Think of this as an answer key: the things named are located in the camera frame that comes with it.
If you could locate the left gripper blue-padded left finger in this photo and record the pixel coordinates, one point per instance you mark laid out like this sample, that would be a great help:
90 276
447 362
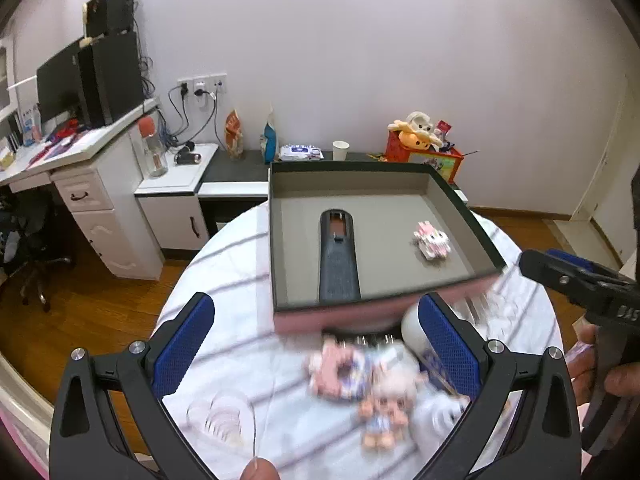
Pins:
86 439

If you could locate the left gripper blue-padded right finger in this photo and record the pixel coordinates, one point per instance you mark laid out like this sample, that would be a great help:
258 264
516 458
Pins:
543 438

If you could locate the white round plug adapter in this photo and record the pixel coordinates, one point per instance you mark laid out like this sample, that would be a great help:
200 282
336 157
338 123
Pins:
434 419

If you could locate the clear crystal bottle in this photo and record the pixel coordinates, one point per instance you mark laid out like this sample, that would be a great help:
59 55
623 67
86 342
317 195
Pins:
487 307

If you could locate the pink-haired doll figurine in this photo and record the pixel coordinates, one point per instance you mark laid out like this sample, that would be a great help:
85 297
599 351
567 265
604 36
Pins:
386 408

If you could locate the silver ball white plush toy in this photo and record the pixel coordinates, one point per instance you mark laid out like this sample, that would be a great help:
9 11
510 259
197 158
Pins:
415 327

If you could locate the pink donut block figure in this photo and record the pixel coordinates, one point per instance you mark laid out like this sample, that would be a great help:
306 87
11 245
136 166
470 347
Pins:
339 372

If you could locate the black textured comb case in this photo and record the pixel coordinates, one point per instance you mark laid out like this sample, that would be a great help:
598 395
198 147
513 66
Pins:
338 270

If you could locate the blue gold lighter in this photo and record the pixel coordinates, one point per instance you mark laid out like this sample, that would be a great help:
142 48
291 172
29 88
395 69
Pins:
436 372

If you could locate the person's left hand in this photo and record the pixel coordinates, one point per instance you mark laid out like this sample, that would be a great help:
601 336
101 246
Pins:
260 469

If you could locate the pink printed bedding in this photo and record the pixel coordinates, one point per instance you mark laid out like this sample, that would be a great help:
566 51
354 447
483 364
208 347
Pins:
31 436

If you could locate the white striped quilted tablecloth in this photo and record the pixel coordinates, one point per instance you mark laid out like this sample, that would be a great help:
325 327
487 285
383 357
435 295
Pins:
314 406

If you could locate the black office chair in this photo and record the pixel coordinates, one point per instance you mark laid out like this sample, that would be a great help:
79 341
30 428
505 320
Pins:
36 240

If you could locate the orange toy storage box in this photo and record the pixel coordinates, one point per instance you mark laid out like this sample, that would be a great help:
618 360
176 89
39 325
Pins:
446 164

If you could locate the low white black cabinet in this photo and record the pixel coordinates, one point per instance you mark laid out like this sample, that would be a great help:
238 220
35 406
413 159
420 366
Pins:
189 204

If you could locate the pink box with black rim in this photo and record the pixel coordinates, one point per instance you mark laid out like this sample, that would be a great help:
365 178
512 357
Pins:
386 201

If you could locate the white desk with drawers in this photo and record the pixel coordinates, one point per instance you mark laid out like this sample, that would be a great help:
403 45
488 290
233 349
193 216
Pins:
96 179

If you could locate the yellow white plush toy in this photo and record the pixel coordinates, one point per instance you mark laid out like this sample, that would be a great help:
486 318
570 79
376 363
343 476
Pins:
416 132

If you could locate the bottle with orange cap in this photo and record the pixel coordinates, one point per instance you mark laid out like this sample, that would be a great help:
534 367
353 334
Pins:
153 147

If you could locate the orange snack bag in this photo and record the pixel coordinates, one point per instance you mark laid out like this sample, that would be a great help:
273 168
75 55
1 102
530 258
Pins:
233 136

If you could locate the white paper cup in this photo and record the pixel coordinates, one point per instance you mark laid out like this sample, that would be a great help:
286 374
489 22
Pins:
340 150

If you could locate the blue white snack bag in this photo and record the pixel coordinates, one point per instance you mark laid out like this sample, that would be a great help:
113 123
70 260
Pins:
269 140

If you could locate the wet wipes pack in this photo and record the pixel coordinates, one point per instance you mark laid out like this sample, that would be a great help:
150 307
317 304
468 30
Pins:
299 153

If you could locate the black computer monitor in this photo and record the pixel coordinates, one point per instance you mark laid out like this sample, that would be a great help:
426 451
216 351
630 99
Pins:
57 84

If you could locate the small black speaker on top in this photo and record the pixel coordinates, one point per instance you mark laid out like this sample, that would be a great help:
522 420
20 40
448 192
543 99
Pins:
106 17

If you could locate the white wall power strip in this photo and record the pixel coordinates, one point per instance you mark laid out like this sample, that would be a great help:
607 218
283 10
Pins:
216 83

